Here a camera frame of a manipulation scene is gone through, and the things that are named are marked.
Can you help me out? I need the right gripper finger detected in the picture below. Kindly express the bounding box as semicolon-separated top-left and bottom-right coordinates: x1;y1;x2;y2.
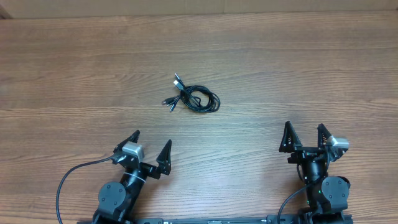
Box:
279;121;302;153
317;123;331;147

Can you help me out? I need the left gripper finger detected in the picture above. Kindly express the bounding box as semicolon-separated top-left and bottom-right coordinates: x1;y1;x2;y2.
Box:
156;139;172;175
113;130;140;153

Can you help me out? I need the black short USB cable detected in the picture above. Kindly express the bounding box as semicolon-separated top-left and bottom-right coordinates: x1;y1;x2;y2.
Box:
169;72;187;113

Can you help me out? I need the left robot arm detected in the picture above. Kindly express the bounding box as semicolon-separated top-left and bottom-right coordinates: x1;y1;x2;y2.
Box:
91;130;172;223

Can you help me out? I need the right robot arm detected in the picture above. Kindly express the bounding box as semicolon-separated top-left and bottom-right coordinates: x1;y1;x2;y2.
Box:
277;121;352;223

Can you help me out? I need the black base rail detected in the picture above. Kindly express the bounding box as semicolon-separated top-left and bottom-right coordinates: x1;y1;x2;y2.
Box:
77;213;354;224

